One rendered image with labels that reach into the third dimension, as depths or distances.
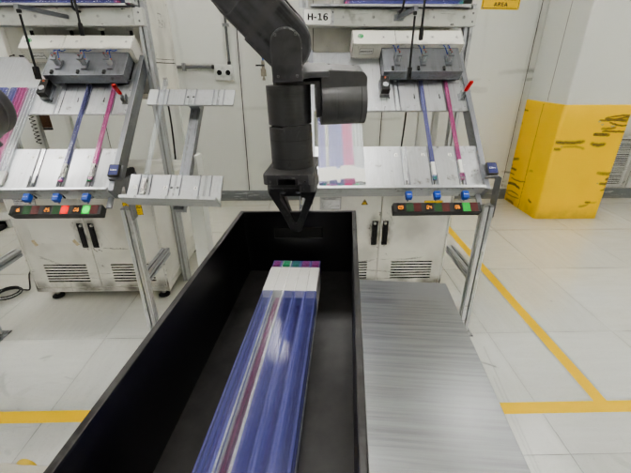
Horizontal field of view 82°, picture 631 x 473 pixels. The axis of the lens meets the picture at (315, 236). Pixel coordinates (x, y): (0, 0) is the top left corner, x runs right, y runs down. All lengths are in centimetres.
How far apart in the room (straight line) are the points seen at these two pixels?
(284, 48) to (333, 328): 33
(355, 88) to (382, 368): 35
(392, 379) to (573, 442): 122
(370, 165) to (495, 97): 233
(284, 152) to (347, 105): 10
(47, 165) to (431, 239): 173
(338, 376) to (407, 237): 154
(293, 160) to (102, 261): 176
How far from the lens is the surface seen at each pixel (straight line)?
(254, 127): 338
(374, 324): 56
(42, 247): 228
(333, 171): 145
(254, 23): 45
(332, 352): 43
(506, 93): 373
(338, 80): 48
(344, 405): 38
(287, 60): 45
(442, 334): 57
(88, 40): 207
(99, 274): 222
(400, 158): 154
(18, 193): 181
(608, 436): 174
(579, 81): 341
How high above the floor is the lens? 114
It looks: 25 degrees down
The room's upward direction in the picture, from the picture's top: straight up
